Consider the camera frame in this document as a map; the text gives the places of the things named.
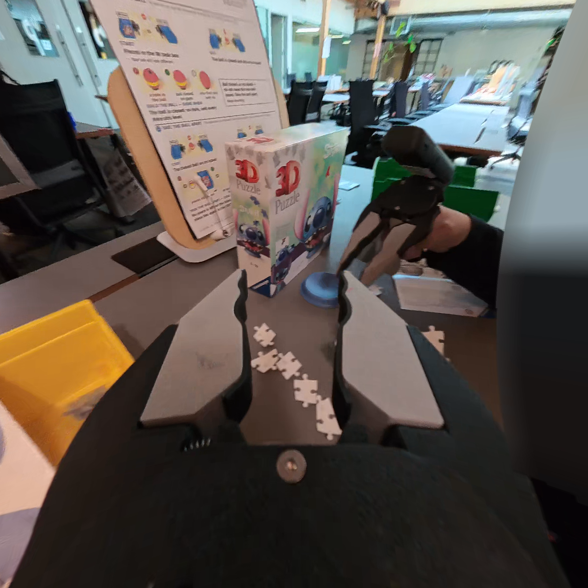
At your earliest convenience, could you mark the black mesh office chair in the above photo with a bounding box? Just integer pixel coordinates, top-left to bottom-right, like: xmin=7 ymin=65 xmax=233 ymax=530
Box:
xmin=0 ymin=80 xmax=107 ymax=259

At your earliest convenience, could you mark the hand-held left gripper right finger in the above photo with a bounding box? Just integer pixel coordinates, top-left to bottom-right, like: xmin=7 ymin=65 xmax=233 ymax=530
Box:
xmin=332 ymin=271 xmax=445 ymax=430

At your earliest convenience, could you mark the white printed leaflet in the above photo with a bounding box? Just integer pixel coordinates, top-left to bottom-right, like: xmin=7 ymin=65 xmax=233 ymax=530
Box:
xmin=394 ymin=274 xmax=491 ymax=319

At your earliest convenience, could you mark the colourful cartoon puzzle box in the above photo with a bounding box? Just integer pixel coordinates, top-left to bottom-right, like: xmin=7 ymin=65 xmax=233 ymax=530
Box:
xmin=225 ymin=123 xmax=350 ymax=298

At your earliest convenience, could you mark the green hanging plant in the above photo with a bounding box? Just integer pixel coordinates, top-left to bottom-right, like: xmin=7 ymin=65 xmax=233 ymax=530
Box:
xmin=385 ymin=22 xmax=417 ymax=61

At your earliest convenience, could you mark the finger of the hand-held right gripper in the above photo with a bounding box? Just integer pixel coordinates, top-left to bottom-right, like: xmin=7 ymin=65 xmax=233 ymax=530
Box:
xmin=337 ymin=213 xmax=383 ymax=277
xmin=360 ymin=224 xmax=416 ymax=285

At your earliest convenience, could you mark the yellow plastic bin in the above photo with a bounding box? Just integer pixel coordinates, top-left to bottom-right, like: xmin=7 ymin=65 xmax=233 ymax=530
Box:
xmin=0 ymin=300 xmax=135 ymax=467

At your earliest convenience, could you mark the illustrated instruction poster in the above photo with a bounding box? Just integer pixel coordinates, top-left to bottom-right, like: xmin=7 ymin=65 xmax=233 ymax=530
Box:
xmin=89 ymin=0 xmax=284 ymax=239

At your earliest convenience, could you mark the person's right hand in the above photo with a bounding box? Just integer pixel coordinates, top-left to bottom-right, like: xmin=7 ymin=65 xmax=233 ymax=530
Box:
xmin=403 ymin=208 xmax=472 ymax=262

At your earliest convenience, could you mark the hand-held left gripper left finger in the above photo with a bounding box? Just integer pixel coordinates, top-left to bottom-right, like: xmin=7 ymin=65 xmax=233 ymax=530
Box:
xmin=140 ymin=269 xmax=253 ymax=425

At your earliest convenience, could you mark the green plastic crate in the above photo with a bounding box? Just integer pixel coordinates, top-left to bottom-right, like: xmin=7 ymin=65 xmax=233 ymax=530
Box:
xmin=371 ymin=156 xmax=500 ymax=222

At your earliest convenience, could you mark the row of black office chairs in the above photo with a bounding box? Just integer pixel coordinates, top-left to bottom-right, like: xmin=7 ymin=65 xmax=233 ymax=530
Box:
xmin=285 ymin=78 xmax=444 ymax=139

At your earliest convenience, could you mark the white panel base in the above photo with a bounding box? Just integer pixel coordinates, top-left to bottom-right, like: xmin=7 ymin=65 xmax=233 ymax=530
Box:
xmin=156 ymin=231 xmax=239 ymax=263

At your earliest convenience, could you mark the person's right forearm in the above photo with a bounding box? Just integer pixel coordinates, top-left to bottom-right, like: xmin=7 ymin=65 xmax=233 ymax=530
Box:
xmin=425 ymin=216 xmax=506 ymax=307

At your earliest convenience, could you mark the long grey background table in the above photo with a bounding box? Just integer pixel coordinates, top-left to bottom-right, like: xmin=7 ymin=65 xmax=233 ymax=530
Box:
xmin=409 ymin=103 xmax=511 ymax=157

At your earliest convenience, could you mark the scatter of puzzle pieces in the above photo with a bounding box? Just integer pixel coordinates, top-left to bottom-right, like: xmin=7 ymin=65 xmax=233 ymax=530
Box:
xmin=250 ymin=323 xmax=344 ymax=442

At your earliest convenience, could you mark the black rectangular pad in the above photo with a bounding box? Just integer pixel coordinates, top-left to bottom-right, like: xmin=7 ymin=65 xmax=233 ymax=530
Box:
xmin=111 ymin=236 xmax=178 ymax=275

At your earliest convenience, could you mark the brown wooden stick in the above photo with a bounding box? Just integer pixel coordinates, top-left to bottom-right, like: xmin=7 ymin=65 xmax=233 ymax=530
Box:
xmin=89 ymin=275 xmax=141 ymax=302

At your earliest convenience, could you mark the blue round plastic stand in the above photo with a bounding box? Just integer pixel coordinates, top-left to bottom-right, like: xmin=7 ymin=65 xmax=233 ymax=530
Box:
xmin=301 ymin=271 xmax=344 ymax=307

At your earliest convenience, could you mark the light wooden panel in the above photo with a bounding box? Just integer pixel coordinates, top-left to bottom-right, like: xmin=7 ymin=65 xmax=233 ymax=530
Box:
xmin=107 ymin=66 xmax=291 ymax=252

